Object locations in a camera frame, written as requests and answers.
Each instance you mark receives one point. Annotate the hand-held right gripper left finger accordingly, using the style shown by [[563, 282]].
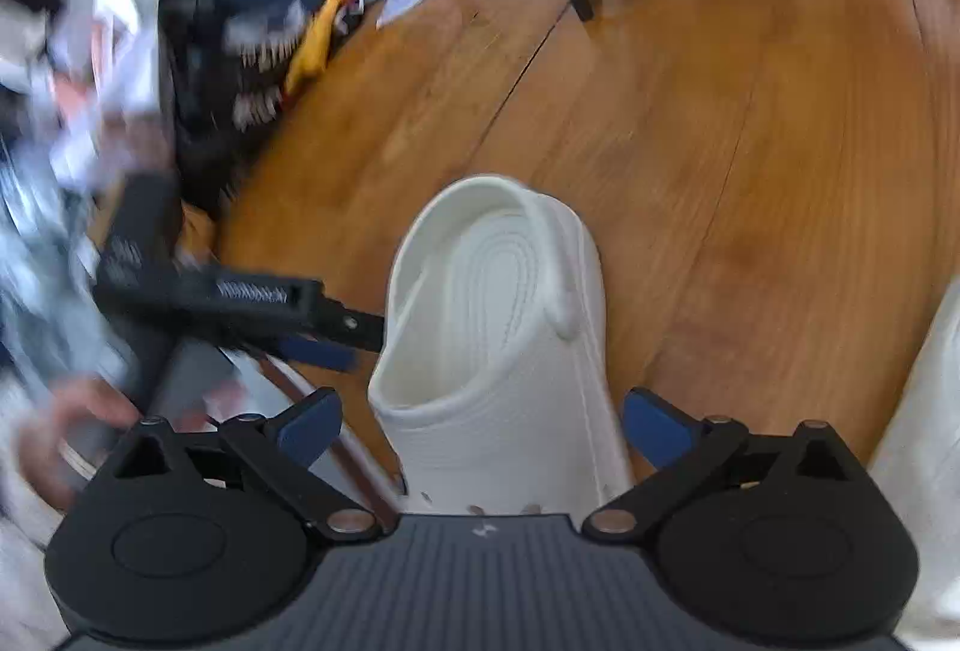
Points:
[[311, 426]]

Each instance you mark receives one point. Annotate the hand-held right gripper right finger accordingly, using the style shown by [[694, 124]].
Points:
[[660, 426]]

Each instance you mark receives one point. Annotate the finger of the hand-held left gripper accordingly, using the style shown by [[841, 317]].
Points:
[[319, 351], [352, 325]]

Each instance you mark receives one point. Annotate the person's left hand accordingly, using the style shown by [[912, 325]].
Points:
[[67, 426]]

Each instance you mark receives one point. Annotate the black printed bag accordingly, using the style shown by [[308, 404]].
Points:
[[217, 96]]

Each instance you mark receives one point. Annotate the white plastic bag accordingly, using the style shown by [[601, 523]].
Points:
[[112, 58]]

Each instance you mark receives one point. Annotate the yellow rubber chicken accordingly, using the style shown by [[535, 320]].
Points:
[[315, 43]]

